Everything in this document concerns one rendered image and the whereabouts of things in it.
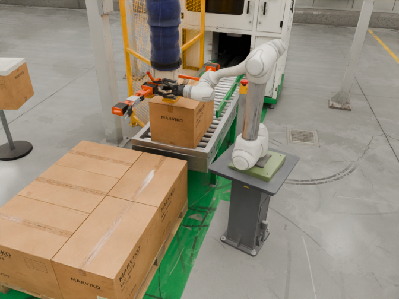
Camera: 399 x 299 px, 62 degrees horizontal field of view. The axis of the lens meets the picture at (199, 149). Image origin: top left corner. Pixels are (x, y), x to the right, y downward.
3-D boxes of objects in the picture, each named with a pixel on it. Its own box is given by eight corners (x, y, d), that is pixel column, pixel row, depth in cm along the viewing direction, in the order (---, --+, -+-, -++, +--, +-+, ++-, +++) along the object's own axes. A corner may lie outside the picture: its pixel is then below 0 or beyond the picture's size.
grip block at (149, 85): (146, 88, 240) (146, 80, 237) (158, 91, 237) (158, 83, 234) (141, 92, 234) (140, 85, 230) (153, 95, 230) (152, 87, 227)
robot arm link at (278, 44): (255, 47, 199) (247, 53, 189) (281, 30, 188) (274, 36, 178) (266, 66, 202) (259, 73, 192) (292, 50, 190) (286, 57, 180)
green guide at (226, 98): (245, 69, 469) (246, 63, 464) (252, 70, 467) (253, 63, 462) (215, 117, 340) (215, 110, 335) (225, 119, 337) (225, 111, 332)
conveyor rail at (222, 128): (250, 80, 475) (251, 67, 465) (253, 80, 474) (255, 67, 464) (202, 169, 288) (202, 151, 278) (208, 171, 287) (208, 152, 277)
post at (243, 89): (233, 172, 354) (241, 83, 300) (238, 174, 352) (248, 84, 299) (231, 176, 348) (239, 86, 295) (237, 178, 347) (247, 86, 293)
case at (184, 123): (176, 114, 345) (175, 78, 323) (213, 121, 335) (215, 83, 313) (151, 143, 296) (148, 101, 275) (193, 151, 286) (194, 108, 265)
